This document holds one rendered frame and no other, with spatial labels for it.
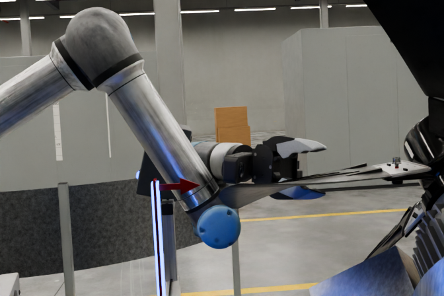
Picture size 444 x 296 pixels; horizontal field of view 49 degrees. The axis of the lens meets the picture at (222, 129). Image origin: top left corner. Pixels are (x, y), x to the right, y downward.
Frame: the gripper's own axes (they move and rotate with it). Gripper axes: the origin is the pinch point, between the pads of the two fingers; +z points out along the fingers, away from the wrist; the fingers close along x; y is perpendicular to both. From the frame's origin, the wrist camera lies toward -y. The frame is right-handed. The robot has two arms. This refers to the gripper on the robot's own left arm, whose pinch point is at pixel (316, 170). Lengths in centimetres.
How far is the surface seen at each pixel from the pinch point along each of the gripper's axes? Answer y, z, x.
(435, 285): -7.9, 23.0, 10.9
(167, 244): 8, -52, 22
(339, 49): 492, -353, -128
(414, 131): 8.4, 11.7, -6.5
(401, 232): 9.9, 9.1, 9.3
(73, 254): 37, -169, 52
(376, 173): -2.0, 11.8, -0.5
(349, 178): -6.4, 10.7, 0.1
